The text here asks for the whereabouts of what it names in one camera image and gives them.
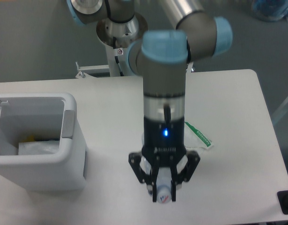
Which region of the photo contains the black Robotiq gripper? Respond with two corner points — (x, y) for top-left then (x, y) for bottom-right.
(129, 117), (200, 203)

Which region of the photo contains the crushed clear plastic bottle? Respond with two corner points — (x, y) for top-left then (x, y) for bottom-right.
(141, 133), (182, 204)

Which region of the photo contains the white green plastic bag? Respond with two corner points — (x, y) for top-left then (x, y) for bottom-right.
(184, 121), (214, 156)

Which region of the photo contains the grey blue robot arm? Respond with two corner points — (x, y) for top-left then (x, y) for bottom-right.
(67, 0), (233, 203)

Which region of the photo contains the white trash in can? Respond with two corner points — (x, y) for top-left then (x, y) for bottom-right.
(18, 140), (60, 155)

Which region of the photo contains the white trash can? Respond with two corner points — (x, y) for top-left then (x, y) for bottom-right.
(0, 93), (87, 191)

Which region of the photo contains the black device at table edge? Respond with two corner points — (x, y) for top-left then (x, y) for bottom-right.
(277, 190), (288, 215)

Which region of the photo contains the blue plastic bag on floor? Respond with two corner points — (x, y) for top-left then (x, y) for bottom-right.
(251, 0), (288, 22)

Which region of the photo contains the white pedestal base frame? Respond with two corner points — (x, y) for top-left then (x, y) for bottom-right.
(76, 50), (191, 79)

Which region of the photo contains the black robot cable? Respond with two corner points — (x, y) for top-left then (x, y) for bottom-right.
(112, 36), (124, 77)

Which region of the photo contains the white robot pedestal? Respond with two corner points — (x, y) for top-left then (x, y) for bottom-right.
(96, 13), (148, 76)

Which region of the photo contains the white frame at right edge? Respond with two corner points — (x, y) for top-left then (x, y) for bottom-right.
(272, 96), (288, 126)

